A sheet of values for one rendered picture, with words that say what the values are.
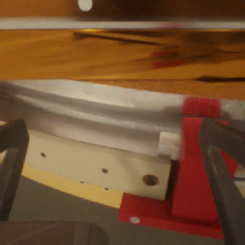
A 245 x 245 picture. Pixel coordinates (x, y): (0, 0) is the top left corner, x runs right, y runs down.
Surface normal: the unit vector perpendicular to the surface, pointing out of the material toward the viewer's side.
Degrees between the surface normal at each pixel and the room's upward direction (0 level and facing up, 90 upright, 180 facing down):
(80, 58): 90
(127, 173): 90
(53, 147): 90
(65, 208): 62
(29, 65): 90
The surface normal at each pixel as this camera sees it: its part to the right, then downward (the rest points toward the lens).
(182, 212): -0.20, 0.57
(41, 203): -0.36, 0.09
